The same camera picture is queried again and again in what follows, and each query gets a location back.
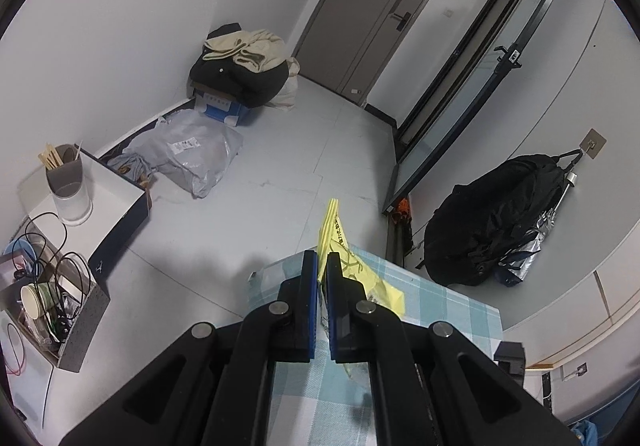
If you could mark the brown entrance door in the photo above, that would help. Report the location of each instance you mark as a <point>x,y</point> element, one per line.
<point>347,43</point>

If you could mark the yellow printed snack bag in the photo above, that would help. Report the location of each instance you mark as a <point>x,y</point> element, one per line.
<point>332,238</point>

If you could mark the glass sliding door black frame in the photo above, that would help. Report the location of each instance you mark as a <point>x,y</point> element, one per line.
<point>445,111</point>

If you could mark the silver folded umbrella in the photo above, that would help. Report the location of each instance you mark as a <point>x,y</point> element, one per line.
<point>513,268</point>

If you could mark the black clothing pile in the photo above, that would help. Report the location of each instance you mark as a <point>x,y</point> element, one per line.
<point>249,89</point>

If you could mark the wall hook plate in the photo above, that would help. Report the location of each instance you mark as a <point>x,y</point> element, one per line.
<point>593,143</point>

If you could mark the grey cup with chopsticks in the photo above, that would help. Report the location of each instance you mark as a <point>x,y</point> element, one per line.
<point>65,177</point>

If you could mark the black chair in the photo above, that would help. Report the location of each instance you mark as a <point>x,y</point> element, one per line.
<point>510,357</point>

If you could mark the white box lid surface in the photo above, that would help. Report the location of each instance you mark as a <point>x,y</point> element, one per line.
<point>118,208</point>

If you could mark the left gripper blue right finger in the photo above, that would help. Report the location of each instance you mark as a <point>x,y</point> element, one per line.
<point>341,295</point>

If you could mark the black jacket hanging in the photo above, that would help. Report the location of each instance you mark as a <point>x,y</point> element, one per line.
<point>479,223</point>

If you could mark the beige clothing pile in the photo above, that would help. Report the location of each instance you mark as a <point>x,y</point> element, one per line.
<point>257,51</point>

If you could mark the white cream tote bag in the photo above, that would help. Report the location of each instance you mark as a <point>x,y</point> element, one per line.
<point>285,98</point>

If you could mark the grey plastic mailer bag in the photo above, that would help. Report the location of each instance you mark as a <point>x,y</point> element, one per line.
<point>191,149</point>

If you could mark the blue white cardboard box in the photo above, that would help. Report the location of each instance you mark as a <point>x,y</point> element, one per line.
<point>218,105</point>

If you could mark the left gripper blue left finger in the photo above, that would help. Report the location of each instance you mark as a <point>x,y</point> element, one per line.
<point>305,315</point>

